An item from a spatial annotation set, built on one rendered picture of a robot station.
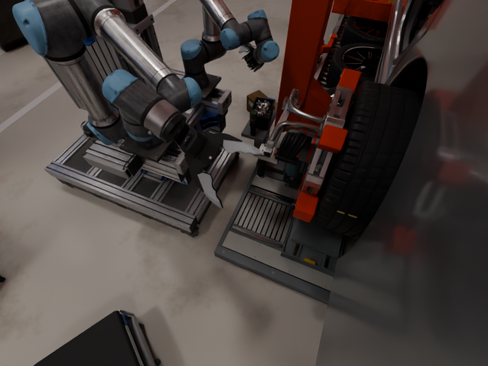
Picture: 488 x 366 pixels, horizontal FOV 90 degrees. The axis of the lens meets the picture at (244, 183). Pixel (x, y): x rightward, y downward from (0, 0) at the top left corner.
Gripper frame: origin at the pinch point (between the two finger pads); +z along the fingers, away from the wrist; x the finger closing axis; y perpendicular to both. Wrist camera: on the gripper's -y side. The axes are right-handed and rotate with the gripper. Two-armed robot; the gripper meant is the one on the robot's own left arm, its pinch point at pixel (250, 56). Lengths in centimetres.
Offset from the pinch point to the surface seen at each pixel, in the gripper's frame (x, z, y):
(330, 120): 26, -65, 11
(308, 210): 45, -69, 38
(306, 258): 104, -33, 58
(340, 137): 27, -75, 15
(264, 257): 94, -18, 78
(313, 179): 38, -68, 29
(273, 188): 85, 23, 42
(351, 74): 28, -46, -15
